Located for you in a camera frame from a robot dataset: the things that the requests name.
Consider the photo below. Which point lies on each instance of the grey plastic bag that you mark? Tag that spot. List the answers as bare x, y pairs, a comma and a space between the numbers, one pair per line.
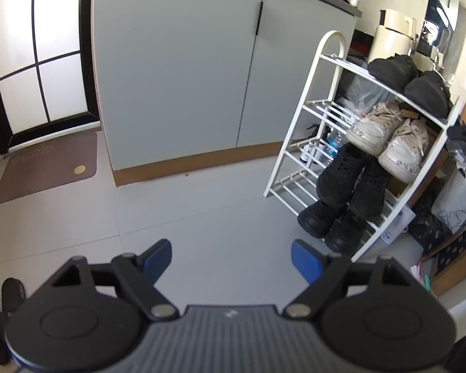
361, 93

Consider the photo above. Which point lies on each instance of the black appliance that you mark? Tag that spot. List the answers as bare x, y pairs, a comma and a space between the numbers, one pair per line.
439, 27

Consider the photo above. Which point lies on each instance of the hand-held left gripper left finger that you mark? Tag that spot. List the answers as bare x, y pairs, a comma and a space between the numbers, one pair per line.
157, 261

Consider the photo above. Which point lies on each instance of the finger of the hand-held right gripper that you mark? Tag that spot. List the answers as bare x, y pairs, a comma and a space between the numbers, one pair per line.
464, 132

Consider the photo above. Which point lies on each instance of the black chunky clog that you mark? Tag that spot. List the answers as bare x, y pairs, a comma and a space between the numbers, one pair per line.
345, 236
320, 218

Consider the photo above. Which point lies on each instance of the cream appliance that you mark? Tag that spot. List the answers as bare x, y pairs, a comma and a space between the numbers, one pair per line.
394, 35

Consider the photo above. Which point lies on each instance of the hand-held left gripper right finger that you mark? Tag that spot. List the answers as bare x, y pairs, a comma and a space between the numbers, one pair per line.
307, 259

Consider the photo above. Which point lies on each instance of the black plastic bag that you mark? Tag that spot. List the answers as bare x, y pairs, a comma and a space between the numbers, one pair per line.
427, 226

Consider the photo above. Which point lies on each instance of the white metal shoe rack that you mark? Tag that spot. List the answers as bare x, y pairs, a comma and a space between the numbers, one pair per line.
333, 33

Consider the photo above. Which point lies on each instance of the white cabinet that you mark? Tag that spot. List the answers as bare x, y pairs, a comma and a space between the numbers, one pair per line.
178, 77

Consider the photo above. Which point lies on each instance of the white figure print bag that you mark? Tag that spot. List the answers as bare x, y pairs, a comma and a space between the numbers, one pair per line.
454, 203

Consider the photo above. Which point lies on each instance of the white printed sneaker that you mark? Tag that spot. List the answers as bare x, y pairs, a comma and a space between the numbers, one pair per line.
404, 152
375, 129

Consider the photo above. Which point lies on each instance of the brown door mat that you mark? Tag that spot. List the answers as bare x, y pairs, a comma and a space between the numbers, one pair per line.
42, 171

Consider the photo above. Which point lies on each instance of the brown cardboard box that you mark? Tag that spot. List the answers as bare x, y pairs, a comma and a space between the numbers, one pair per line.
435, 159

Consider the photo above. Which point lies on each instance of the black mesh sneaker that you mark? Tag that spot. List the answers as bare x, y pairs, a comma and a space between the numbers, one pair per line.
342, 175
373, 191

